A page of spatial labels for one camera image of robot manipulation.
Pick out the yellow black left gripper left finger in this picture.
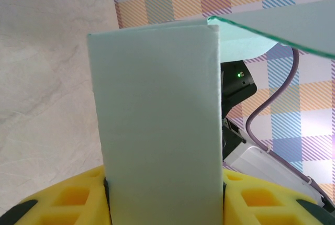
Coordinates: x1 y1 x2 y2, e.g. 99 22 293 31
4 165 113 225

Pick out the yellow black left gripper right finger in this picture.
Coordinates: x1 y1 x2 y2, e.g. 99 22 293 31
222 168 335 225

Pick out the light teal paper box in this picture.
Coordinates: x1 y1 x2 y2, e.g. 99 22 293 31
86 0 335 225

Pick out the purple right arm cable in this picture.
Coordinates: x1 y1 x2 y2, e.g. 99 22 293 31
247 46 327 199

